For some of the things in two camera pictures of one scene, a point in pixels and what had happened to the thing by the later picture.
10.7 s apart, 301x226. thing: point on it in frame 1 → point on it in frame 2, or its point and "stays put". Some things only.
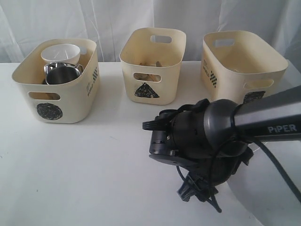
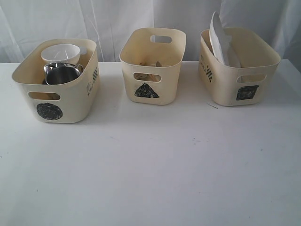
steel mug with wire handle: (59, 73) stays put
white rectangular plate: (260, 188) → (221, 44)
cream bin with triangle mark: (151, 58) stays put
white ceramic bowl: (66, 53) stays put
